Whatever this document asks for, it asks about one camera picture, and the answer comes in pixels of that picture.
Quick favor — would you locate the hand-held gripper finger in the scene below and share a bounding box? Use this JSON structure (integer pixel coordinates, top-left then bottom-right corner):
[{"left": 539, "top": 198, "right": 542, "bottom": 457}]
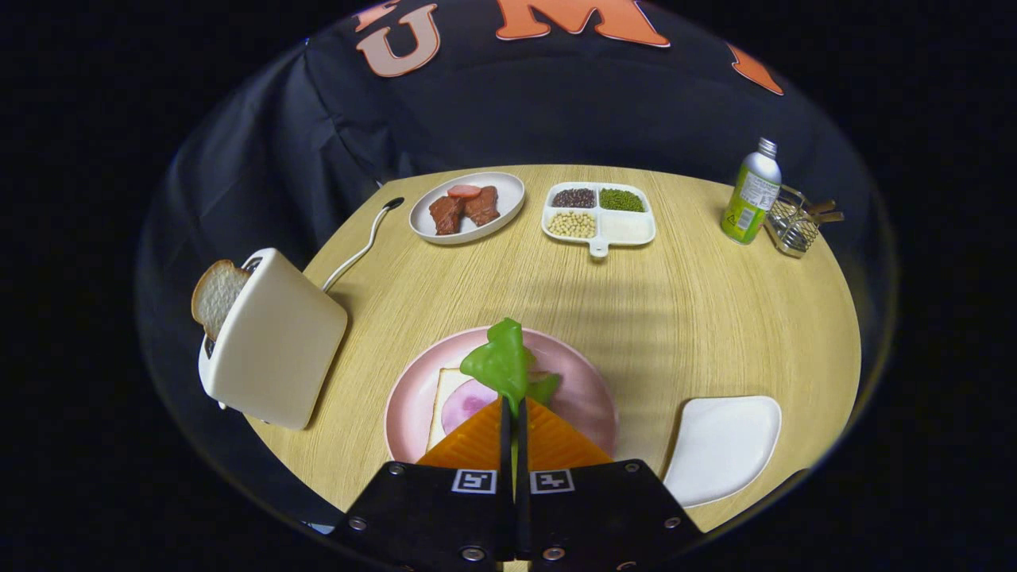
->
[
  {"left": 516, "top": 396, "right": 704, "bottom": 571},
  {"left": 330, "top": 396, "right": 516, "bottom": 571}
]

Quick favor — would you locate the green lettuce leaf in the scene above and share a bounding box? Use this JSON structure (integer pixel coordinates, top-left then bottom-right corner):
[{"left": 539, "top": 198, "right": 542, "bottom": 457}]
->
[{"left": 459, "top": 318, "right": 561, "bottom": 418}]

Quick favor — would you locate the brown crust bread slice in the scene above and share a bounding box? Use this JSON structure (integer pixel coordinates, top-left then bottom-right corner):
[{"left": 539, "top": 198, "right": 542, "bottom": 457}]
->
[{"left": 191, "top": 259, "right": 252, "bottom": 342}]

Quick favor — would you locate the pink ham slice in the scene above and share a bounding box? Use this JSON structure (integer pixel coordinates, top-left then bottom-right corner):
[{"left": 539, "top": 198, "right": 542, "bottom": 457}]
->
[{"left": 441, "top": 378, "right": 500, "bottom": 434}]

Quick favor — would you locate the white bread slice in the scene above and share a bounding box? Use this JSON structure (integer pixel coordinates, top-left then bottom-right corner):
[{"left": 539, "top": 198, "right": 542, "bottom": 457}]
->
[{"left": 427, "top": 368, "right": 509, "bottom": 452}]

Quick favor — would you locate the pink round plate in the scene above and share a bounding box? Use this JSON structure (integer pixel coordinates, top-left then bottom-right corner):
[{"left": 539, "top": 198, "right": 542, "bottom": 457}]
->
[{"left": 385, "top": 326, "right": 619, "bottom": 466}]

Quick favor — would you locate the white square plate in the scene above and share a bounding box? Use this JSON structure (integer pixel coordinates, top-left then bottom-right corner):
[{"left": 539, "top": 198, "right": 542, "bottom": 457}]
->
[{"left": 663, "top": 395, "right": 783, "bottom": 509}]

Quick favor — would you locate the pile of soybeans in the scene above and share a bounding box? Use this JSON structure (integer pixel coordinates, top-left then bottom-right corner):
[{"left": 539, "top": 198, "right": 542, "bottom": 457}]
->
[{"left": 547, "top": 211, "right": 597, "bottom": 239}]

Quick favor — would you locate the white toaster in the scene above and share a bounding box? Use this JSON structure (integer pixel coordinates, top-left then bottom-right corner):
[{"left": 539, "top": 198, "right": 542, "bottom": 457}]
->
[{"left": 197, "top": 248, "right": 349, "bottom": 431}]

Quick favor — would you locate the brown braised meat piece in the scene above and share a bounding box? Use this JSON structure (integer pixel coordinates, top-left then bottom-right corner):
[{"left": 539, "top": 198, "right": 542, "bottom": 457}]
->
[
  {"left": 463, "top": 186, "right": 501, "bottom": 227},
  {"left": 429, "top": 195, "right": 466, "bottom": 236}
]

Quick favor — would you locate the white divided dish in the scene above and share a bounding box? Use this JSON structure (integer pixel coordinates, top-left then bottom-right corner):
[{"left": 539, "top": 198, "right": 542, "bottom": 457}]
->
[{"left": 541, "top": 182, "right": 657, "bottom": 259}]

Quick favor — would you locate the white oval plate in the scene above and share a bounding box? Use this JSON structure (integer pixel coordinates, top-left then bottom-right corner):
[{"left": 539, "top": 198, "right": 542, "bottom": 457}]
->
[{"left": 408, "top": 172, "right": 526, "bottom": 245}]

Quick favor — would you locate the green and silver bottle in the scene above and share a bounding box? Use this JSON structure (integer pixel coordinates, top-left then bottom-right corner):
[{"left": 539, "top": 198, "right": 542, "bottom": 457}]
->
[{"left": 721, "top": 137, "right": 783, "bottom": 245}]

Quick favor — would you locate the black backdrop cloth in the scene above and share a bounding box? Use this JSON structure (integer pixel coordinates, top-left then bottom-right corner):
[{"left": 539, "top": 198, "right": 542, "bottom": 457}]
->
[{"left": 135, "top": 0, "right": 899, "bottom": 549}]

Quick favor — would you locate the white toaster power cable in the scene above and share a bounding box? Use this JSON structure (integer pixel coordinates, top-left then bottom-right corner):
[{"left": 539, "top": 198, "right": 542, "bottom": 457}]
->
[{"left": 320, "top": 197, "right": 405, "bottom": 293}]

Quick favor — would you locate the metal wire basket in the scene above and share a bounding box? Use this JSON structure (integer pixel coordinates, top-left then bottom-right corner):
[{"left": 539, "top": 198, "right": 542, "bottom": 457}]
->
[{"left": 764, "top": 185, "right": 845, "bottom": 259}]

